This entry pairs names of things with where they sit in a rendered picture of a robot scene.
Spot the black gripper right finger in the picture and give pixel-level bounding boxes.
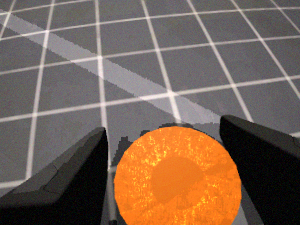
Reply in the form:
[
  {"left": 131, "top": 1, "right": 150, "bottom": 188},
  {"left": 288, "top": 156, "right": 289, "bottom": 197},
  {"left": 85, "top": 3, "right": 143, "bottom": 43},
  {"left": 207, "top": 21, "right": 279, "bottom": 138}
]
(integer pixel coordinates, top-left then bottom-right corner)
[{"left": 219, "top": 115, "right": 300, "bottom": 225}]

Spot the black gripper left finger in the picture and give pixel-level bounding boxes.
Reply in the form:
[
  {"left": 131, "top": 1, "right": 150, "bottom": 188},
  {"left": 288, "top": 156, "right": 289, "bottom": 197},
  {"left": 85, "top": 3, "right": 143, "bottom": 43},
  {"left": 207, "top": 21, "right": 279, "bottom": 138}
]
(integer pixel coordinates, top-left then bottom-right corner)
[{"left": 0, "top": 127, "right": 109, "bottom": 225}]

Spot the orange knob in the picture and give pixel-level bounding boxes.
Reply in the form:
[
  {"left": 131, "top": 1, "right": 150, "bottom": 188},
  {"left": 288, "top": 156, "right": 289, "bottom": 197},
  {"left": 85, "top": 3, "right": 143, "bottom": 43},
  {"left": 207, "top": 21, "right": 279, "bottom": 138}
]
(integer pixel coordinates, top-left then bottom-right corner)
[{"left": 114, "top": 127, "right": 242, "bottom": 225}]

